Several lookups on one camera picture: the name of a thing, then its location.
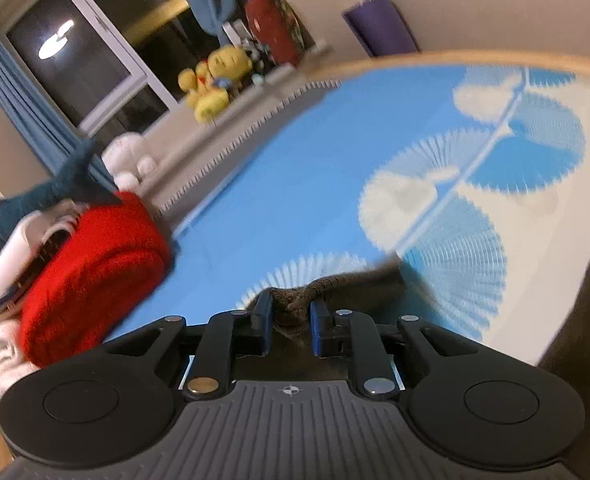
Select blue curtain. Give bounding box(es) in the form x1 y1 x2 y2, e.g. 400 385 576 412
0 0 247 171

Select dark brown corduroy pants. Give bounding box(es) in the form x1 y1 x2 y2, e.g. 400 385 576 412
244 258 590 479

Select yellow plush toy pile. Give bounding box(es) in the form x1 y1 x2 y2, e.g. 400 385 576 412
178 46 252 124

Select blue white patterned bedsheet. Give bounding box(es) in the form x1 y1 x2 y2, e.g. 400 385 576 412
118 64 590 363

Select folded red fuzzy blanket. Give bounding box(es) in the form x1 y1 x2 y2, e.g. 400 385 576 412
18 192 171 367

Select stacked white folded bedding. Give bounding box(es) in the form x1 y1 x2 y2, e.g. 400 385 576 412
0 200 88 322

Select purple bag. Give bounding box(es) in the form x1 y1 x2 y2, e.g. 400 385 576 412
342 0 420 58

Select dark teal shark plush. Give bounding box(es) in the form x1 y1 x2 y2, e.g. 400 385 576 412
0 139 121 251

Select white plush toy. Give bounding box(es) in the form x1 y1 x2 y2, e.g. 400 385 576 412
102 132 157 191

